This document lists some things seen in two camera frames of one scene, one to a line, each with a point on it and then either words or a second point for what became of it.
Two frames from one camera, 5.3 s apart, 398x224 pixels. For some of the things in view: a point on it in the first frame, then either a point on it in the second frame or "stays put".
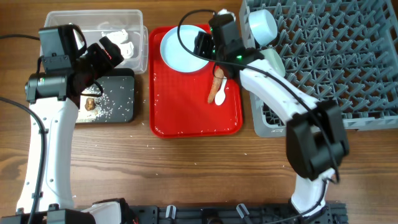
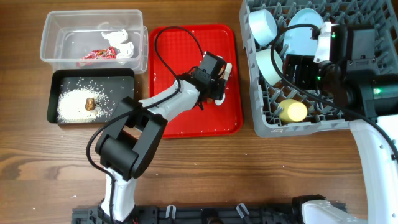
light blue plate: x=175 y=55 -> x=298 y=41
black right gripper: x=202 y=40 -> x=305 y=64
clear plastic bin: x=124 y=27 stays put
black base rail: x=334 y=213 stays put
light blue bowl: x=263 y=26 stays put
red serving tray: x=178 y=101 stays put
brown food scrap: x=89 y=104 stays put
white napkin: x=119 y=38 stays put
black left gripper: x=106 y=64 -> x=219 y=90
